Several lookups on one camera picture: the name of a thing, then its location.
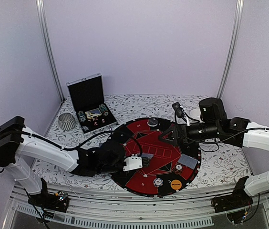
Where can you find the left aluminium frame post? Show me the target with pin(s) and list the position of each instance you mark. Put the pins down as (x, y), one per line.
(48, 48)

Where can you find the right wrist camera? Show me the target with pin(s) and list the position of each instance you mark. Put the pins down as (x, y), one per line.
(179, 111)

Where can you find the round red black poker mat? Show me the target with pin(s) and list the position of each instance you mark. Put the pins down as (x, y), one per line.
(171, 168)

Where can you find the poker chip row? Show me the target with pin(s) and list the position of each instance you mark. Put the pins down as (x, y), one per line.
(104, 109)
(82, 117)

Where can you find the red poker chip stack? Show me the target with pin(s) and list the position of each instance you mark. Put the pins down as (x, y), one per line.
(178, 169)

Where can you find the white ceramic bowl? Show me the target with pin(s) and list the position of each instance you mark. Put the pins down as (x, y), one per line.
(195, 114)

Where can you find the right poker chip row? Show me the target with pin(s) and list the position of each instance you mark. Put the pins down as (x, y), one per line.
(104, 109)

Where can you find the right aluminium frame post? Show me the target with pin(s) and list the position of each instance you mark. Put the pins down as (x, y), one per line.
(232, 47)

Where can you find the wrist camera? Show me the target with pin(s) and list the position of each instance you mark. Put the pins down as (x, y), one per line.
(132, 163)
(179, 111)

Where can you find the left poker chip row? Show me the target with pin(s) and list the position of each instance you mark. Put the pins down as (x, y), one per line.
(82, 117)

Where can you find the striped grey cup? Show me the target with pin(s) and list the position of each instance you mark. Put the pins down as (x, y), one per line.
(66, 121)

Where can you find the aluminium front rail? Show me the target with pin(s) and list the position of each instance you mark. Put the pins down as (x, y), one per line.
(187, 209)

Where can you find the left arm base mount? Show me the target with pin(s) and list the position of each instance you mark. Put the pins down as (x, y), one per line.
(57, 202)

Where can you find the aluminium poker chip case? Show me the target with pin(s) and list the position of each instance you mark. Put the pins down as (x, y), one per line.
(87, 94)

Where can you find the loose poker chip in case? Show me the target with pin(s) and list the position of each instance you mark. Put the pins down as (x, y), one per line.
(85, 129)

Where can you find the single blue playing card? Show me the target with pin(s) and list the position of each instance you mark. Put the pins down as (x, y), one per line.
(188, 161)

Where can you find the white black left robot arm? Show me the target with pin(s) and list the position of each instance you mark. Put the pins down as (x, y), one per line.
(18, 140)

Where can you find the orange big blind button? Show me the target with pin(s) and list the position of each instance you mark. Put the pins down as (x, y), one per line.
(176, 184)

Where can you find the red dice set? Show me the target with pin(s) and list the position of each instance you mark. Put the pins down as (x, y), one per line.
(97, 122)

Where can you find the clear dealer button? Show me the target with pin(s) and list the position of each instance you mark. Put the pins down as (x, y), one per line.
(152, 122)

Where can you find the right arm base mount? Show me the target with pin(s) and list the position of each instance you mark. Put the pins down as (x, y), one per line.
(233, 201)

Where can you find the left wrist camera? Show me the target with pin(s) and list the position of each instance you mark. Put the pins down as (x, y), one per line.
(132, 163)

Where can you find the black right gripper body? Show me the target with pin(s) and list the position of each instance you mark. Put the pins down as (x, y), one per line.
(211, 130)

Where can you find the aluminium frame post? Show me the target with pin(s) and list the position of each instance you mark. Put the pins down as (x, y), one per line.
(48, 48)
(232, 47)

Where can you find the boxed playing card deck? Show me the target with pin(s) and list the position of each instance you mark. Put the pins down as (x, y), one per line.
(93, 113)

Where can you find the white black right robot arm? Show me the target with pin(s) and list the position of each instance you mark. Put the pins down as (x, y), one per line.
(253, 137)

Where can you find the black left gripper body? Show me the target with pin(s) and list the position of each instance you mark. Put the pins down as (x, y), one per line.
(106, 170)

